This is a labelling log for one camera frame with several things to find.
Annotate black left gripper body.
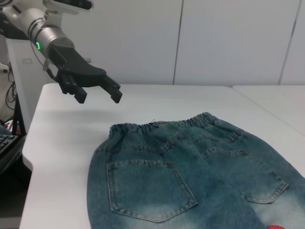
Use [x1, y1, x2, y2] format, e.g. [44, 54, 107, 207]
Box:
[48, 44, 107, 87]

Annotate black computer keyboard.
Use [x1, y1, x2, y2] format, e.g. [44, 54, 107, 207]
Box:
[0, 134, 19, 154]

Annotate black cable bundle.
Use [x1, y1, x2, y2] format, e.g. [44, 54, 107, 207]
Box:
[4, 61, 20, 126]

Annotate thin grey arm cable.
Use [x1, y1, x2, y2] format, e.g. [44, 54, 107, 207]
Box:
[29, 40, 50, 70]

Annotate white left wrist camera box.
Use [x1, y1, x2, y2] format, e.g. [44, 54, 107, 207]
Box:
[42, 0, 93, 15]

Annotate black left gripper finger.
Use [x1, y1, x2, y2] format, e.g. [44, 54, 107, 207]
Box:
[56, 71, 89, 104]
[98, 74, 123, 104]

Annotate blue denim shorts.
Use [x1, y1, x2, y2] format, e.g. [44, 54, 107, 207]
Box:
[87, 112, 305, 229]

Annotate white pillar with label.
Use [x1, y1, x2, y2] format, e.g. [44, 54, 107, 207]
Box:
[6, 37, 59, 135]

